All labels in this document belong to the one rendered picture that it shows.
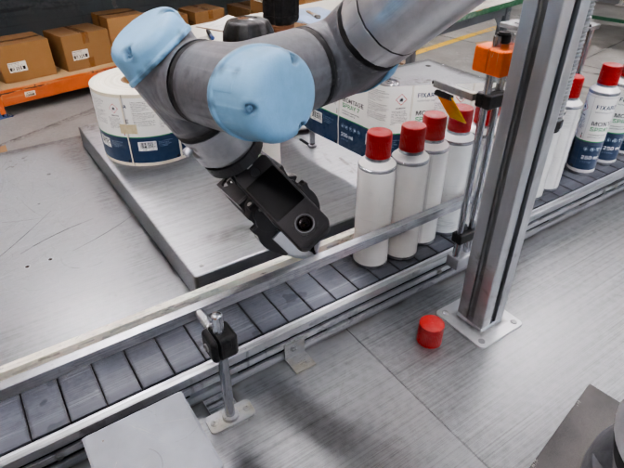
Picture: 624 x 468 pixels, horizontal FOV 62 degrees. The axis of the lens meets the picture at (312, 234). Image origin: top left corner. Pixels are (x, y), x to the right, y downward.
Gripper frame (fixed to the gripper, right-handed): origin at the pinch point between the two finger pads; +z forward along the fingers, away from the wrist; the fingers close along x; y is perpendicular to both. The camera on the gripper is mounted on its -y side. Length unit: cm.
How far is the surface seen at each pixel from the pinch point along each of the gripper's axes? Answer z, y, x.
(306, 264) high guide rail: -4.4, -4.5, 2.2
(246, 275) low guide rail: -2.6, 3.0, 8.6
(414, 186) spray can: 0.8, -3.1, -16.1
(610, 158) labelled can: 38, -2, -58
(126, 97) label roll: -11, 50, 3
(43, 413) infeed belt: -13.1, -1.7, 34.0
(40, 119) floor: 83, 338, 44
